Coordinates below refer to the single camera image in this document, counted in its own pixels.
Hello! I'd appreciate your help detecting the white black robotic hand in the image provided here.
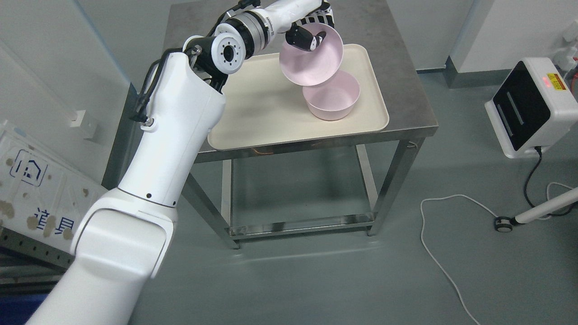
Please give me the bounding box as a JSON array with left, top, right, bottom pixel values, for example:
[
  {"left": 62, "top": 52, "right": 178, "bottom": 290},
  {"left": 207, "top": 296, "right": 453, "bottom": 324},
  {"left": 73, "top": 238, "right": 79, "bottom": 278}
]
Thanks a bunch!
[{"left": 285, "top": 0, "right": 335, "bottom": 52}]

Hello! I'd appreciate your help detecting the pink bowl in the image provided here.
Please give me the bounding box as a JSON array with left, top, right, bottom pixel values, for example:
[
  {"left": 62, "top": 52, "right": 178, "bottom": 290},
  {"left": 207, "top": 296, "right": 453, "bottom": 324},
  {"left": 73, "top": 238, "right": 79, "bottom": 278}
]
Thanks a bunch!
[
  {"left": 279, "top": 26, "right": 344, "bottom": 86},
  {"left": 302, "top": 70, "right": 361, "bottom": 121}
]

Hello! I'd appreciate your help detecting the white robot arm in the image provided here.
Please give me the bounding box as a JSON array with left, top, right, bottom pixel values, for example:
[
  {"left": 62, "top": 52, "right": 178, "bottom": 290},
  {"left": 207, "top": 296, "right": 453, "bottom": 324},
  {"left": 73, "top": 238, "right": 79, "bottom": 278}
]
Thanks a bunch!
[{"left": 27, "top": 0, "right": 332, "bottom": 325}]

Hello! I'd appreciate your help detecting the metal shelf rack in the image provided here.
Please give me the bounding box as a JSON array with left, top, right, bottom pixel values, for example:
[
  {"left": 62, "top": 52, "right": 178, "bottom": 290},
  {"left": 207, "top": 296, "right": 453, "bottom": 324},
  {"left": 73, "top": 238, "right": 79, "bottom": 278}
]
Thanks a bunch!
[{"left": 0, "top": 227, "right": 75, "bottom": 296}]

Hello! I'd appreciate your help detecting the beige plastic tray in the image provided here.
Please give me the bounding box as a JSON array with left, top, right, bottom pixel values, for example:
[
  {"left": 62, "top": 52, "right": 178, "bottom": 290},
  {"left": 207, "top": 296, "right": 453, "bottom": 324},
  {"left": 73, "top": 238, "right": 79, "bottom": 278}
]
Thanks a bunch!
[{"left": 208, "top": 44, "right": 390, "bottom": 151}]

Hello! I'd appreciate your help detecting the stainless steel table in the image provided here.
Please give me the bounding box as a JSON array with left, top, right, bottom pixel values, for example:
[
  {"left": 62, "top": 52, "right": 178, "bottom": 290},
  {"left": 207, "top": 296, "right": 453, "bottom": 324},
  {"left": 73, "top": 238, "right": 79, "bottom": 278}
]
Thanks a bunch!
[{"left": 180, "top": 5, "right": 438, "bottom": 249}]

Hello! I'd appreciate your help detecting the white black box device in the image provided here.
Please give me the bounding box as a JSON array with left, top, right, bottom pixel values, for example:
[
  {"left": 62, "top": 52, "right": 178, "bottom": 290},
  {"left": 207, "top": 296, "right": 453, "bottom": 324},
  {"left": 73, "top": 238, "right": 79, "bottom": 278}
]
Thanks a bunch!
[{"left": 485, "top": 57, "right": 578, "bottom": 159}]

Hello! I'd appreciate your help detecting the white stand leg with caster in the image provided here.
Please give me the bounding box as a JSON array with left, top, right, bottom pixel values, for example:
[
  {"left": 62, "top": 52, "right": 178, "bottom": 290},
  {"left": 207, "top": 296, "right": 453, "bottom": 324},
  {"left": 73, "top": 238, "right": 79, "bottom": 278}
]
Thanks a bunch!
[{"left": 494, "top": 188, "right": 578, "bottom": 232}]

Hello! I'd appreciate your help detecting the white sign with blue letters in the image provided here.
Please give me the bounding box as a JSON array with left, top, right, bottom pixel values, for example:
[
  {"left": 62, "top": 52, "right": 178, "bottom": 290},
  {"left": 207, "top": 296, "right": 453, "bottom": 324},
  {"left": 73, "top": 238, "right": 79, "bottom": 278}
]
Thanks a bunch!
[{"left": 0, "top": 121, "right": 107, "bottom": 251}]

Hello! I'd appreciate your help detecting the blue plastic bin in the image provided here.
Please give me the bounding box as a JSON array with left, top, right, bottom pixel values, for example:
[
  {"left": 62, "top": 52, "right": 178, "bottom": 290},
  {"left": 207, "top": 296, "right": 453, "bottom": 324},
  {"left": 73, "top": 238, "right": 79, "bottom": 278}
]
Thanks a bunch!
[{"left": 0, "top": 294, "right": 48, "bottom": 325}]

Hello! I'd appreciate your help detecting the white wall socket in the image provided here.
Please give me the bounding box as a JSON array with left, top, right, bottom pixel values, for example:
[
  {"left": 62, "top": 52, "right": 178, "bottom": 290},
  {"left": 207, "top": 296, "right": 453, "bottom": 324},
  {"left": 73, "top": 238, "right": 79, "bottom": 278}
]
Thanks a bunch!
[{"left": 70, "top": 110, "right": 88, "bottom": 128}]

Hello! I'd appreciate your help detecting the black power cable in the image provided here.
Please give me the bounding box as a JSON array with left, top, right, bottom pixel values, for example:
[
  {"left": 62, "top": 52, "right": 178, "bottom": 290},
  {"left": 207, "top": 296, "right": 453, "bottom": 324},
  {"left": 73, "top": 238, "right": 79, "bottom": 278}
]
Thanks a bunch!
[{"left": 524, "top": 146, "right": 572, "bottom": 217}]

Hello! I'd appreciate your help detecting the white wall outlet with plug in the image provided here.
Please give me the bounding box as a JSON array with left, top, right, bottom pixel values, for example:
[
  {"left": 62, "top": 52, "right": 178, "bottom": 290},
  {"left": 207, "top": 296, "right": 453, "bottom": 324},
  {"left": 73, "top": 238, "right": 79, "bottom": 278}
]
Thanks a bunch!
[{"left": 553, "top": 20, "right": 578, "bottom": 72}]

